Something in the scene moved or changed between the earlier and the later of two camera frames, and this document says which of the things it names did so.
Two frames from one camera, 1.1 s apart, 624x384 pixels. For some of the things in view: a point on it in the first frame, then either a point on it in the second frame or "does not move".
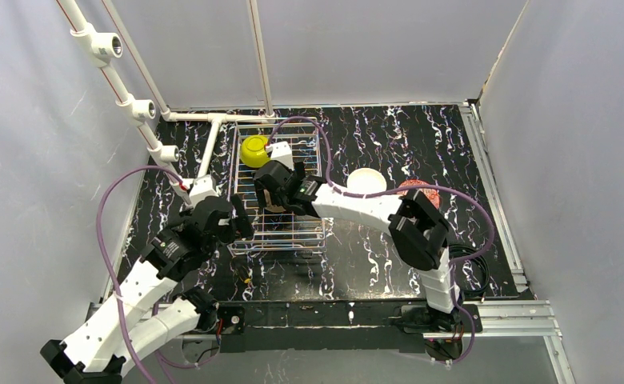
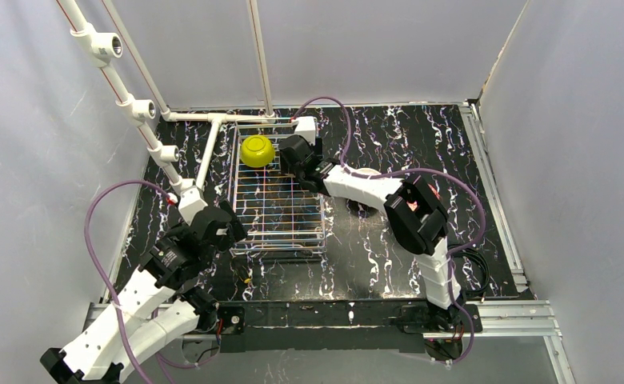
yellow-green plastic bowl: x=252 y=152 does not move
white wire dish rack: x=275 y=232 does not move
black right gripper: x=269 y=190 -> x=292 y=154
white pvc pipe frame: x=98 y=46 does not move
